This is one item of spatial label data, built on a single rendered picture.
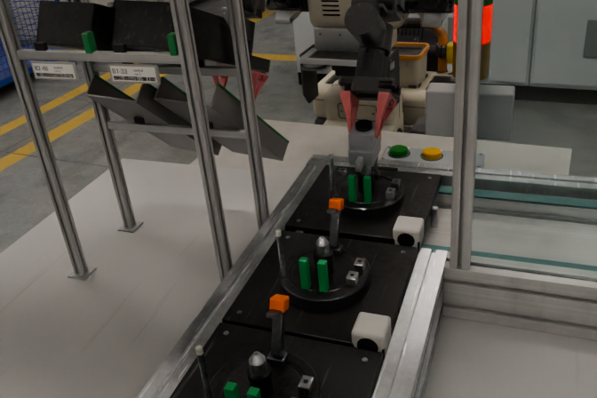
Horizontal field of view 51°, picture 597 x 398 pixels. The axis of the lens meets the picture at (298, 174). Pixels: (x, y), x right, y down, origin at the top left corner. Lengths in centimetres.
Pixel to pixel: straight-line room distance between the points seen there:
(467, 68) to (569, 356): 46
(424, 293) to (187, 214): 64
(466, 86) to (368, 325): 35
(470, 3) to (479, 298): 46
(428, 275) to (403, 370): 21
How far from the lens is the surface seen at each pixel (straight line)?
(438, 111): 92
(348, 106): 110
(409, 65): 212
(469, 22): 86
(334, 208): 98
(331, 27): 183
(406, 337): 90
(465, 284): 103
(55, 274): 134
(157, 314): 115
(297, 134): 173
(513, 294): 103
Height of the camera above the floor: 157
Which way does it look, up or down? 28 degrees down
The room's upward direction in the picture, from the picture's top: 6 degrees counter-clockwise
